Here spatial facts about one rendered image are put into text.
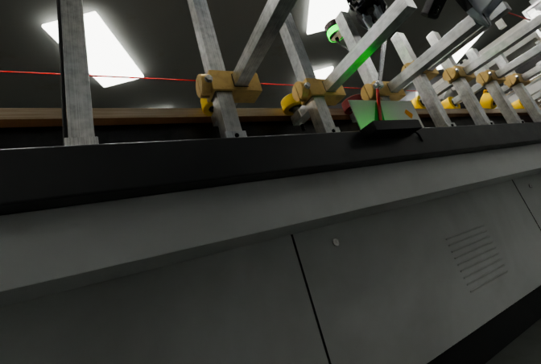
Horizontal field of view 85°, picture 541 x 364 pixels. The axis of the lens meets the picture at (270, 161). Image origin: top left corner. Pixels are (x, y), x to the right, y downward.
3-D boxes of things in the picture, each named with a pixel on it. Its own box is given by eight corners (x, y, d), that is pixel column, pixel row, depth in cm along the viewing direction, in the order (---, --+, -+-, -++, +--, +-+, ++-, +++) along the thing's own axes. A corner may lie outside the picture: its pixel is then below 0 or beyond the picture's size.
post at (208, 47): (246, 145, 59) (200, -25, 75) (229, 146, 58) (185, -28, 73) (240, 152, 62) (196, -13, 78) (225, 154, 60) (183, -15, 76)
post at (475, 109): (497, 132, 108) (437, 31, 123) (492, 132, 106) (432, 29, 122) (487, 136, 111) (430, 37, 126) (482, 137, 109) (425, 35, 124)
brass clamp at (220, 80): (263, 88, 66) (258, 70, 68) (204, 87, 59) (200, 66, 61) (253, 105, 71) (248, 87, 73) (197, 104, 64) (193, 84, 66)
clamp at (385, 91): (406, 95, 91) (399, 81, 92) (376, 94, 84) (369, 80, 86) (392, 105, 95) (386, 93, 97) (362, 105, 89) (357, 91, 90)
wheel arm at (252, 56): (313, -19, 44) (304, -39, 45) (294, -23, 42) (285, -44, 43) (225, 129, 79) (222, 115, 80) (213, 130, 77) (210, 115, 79)
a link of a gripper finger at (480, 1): (504, 6, 61) (481, -26, 64) (476, 28, 66) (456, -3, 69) (511, 8, 62) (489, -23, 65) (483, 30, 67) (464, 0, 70)
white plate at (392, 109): (426, 129, 87) (411, 100, 91) (363, 132, 75) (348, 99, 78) (424, 130, 88) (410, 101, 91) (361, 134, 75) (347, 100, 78)
